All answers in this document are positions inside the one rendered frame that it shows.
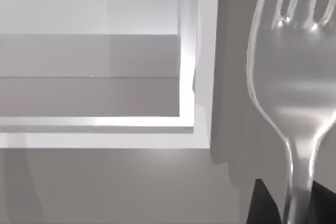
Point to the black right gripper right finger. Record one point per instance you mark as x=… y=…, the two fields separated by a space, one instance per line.
x=324 y=203

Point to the silver metal fork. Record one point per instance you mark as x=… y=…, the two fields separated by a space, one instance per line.
x=291 y=77

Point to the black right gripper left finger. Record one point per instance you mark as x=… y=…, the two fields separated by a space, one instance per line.
x=262 y=205

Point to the white sink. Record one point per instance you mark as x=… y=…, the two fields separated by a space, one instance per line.
x=105 y=51

